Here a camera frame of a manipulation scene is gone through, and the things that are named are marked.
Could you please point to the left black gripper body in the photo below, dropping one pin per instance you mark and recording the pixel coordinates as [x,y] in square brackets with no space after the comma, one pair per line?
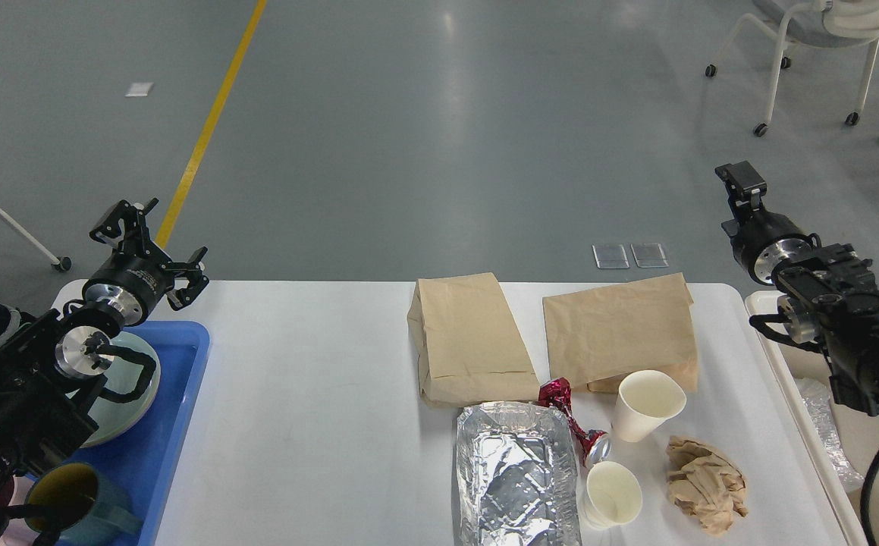
[130,286]

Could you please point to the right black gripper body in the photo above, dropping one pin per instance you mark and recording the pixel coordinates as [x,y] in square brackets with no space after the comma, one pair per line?
[761,241]

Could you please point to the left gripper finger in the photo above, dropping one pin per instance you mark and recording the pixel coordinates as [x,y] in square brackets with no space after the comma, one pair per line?
[124,228]
[196,280]

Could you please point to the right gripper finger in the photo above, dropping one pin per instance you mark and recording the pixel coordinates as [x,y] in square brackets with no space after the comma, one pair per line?
[745,187]

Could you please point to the dark teal mug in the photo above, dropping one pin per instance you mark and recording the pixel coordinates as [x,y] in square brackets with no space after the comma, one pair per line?
[90,508]

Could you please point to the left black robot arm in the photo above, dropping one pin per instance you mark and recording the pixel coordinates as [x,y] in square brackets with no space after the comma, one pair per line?
[55,367]

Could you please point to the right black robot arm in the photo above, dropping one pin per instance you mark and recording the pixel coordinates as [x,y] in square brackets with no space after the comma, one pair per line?
[829,300]

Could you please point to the floor outlet plate right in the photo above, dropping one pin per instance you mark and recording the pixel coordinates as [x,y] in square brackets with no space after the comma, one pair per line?
[649,255]

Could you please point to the floor outlet plate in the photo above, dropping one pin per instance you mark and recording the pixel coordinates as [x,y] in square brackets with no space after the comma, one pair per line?
[610,256]
[649,255]

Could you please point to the floor outlet plate left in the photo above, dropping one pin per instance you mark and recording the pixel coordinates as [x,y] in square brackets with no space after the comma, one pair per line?
[610,256]

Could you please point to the clear plastic wrap in bin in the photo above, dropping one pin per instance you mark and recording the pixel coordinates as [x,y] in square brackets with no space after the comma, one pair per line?
[817,399]

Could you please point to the blue plastic tray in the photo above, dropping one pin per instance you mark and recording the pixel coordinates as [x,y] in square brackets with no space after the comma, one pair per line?
[143,460]

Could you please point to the white office chair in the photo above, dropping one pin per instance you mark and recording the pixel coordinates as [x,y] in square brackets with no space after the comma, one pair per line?
[816,25]

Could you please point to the right brown paper bag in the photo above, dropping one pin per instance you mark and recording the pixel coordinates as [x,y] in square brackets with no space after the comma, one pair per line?
[598,337]

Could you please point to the brown paper bag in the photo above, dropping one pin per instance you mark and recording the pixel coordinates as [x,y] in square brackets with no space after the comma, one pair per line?
[470,349]
[598,337]

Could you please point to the upper white paper cup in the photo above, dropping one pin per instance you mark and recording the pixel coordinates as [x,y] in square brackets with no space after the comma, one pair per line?
[646,399]

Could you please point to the white paper cup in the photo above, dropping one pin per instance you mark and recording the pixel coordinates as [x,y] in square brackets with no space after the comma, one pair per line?
[646,399]
[612,496]

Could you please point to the crumpled brown paper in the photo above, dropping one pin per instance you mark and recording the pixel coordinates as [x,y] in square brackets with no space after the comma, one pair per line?
[703,482]

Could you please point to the crushed red can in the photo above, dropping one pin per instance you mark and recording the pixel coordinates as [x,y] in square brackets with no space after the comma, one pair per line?
[595,443]

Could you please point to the pink mug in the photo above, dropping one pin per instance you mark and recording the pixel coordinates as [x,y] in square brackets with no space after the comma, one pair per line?
[14,494]

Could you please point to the left brown paper bag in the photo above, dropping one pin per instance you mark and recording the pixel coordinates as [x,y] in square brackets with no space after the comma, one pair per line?
[470,349]

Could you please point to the lower white paper cup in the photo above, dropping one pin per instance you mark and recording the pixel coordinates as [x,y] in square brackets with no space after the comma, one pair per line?
[612,496]

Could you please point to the aluminium foil container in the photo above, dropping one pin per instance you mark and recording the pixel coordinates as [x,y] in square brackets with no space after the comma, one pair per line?
[517,473]

